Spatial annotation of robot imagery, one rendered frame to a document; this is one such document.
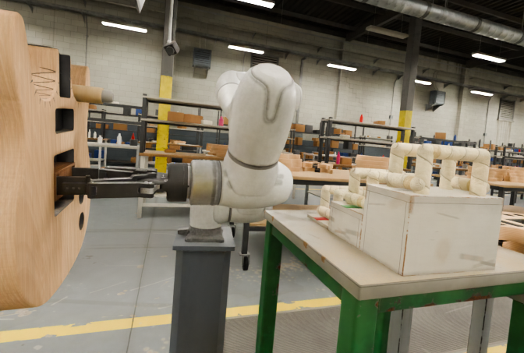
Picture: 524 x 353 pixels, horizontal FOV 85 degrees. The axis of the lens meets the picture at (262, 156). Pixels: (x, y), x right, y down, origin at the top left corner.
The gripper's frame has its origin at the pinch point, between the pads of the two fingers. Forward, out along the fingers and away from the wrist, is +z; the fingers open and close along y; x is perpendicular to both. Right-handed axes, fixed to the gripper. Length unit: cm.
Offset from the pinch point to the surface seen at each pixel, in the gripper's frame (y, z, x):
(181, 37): 1134, -44, 288
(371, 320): -14, -56, -24
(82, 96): 7.2, -0.3, 14.7
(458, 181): -5, -86, 3
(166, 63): 705, -3, 124
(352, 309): -13, -53, -22
